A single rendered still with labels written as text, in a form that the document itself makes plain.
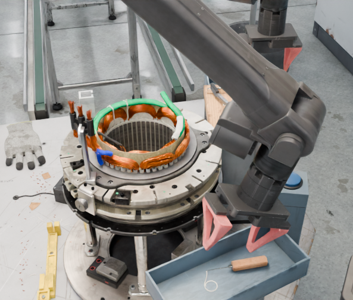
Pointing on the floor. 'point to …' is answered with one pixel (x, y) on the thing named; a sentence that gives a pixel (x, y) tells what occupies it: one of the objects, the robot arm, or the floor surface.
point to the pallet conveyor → (35, 33)
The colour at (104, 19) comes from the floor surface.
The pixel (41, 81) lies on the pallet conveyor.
